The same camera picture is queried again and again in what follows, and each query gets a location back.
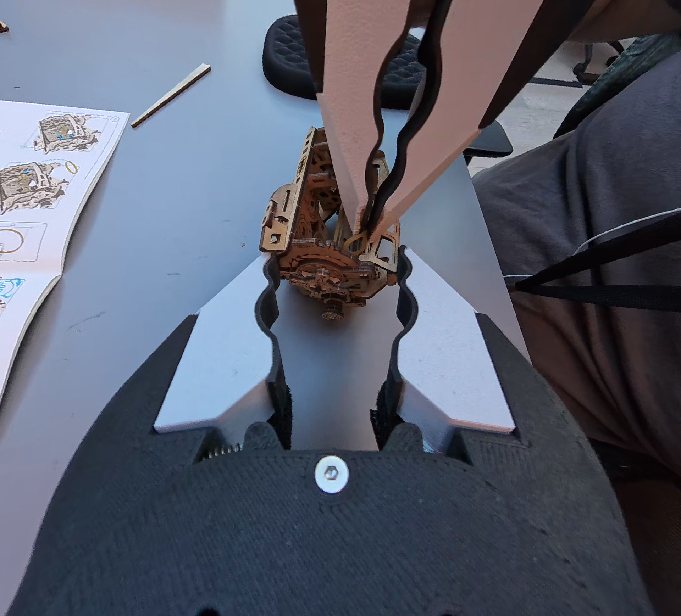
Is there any wooden mechanical model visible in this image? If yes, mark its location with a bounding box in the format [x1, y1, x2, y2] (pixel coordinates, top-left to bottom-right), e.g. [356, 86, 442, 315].
[260, 126, 401, 320]

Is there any dark green jacket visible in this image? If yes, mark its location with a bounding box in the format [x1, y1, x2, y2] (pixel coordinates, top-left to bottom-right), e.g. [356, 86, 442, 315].
[553, 34, 681, 139]

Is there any person's grey shirt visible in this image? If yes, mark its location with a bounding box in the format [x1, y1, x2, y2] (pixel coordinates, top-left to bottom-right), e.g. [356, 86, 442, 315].
[472, 52, 681, 478]

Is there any thin white cord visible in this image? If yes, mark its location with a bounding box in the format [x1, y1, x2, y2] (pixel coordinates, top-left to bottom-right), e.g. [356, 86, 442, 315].
[503, 206, 681, 282]

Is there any black chair seat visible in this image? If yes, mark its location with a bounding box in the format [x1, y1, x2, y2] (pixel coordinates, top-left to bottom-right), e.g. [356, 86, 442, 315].
[262, 14, 514, 159]

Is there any illustrated instruction booklet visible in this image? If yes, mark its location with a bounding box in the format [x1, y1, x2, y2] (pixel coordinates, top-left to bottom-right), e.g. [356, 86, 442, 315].
[0, 100, 131, 404]

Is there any thin wooden stick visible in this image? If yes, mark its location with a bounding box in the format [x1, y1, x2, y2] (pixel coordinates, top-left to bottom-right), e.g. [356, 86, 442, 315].
[130, 63, 212, 129]

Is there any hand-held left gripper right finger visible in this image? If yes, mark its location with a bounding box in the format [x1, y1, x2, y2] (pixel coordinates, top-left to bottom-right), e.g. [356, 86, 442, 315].
[372, 245, 518, 452]

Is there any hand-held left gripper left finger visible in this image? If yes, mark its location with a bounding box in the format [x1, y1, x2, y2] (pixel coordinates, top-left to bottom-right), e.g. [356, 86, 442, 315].
[154, 254, 292, 449]

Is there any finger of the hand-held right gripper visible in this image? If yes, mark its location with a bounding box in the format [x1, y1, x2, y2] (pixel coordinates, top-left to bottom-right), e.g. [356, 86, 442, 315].
[317, 0, 421, 228]
[367, 0, 559, 247]

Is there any black lanyard strap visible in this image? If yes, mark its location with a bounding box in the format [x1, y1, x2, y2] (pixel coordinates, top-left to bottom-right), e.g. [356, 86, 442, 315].
[513, 212, 681, 315]

